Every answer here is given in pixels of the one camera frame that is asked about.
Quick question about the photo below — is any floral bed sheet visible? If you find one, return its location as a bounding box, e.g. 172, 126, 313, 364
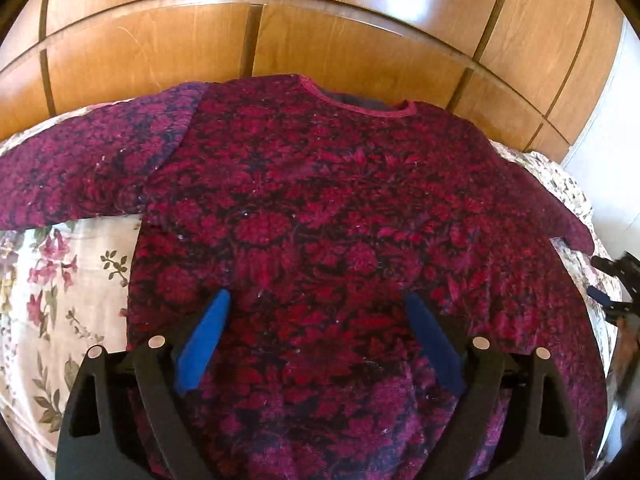
0, 102, 623, 476

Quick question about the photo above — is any red floral knit sweater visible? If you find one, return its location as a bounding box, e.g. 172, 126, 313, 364
0, 74, 608, 480

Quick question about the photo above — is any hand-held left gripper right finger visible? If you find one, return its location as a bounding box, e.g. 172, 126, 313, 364
405, 292, 587, 480

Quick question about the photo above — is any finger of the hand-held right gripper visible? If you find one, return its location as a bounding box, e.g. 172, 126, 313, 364
591, 255, 640, 283
586, 286, 640, 322

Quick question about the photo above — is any wooden headboard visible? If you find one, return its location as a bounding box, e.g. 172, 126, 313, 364
0, 0, 628, 161

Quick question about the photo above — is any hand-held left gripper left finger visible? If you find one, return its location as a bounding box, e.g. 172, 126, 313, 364
55, 288, 232, 480

